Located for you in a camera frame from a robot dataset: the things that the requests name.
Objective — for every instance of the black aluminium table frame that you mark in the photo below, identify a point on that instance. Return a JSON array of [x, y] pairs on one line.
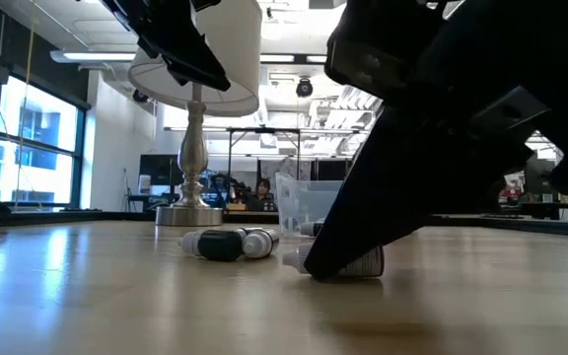
[[67, 217]]

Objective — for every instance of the white shade silver table lamp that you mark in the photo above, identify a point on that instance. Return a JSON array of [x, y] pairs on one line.
[[192, 163]]

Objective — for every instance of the small green food coloring bottle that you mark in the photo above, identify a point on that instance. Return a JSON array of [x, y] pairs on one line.
[[220, 245]]

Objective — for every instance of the small grey food coloring bottle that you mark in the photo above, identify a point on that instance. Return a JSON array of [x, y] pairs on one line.
[[259, 243]]

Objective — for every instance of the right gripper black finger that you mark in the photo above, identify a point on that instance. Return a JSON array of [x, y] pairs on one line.
[[387, 197]]

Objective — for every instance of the black background rig frame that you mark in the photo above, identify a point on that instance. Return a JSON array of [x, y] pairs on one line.
[[264, 130]]

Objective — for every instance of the ceiling light strip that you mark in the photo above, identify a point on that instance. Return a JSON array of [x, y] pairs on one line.
[[96, 56]]

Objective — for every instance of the large window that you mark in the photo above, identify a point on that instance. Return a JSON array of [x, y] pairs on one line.
[[42, 123]]

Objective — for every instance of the dark monitor on arm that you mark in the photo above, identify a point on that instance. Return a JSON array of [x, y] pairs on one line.
[[540, 187]]

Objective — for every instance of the black background monitor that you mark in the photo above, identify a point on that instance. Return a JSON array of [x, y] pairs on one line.
[[158, 170]]

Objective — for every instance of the small purple food coloring bottle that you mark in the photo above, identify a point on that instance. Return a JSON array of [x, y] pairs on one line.
[[308, 229]]

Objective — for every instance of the person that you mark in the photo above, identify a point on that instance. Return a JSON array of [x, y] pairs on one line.
[[263, 197]]

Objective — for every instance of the black ceiling camera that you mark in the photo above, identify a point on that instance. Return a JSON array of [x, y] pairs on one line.
[[305, 89]]

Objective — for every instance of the small red-label food coloring bottle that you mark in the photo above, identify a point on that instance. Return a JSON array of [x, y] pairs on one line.
[[368, 263]]

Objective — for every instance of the clear plastic container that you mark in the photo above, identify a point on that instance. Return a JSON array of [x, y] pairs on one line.
[[304, 202]]

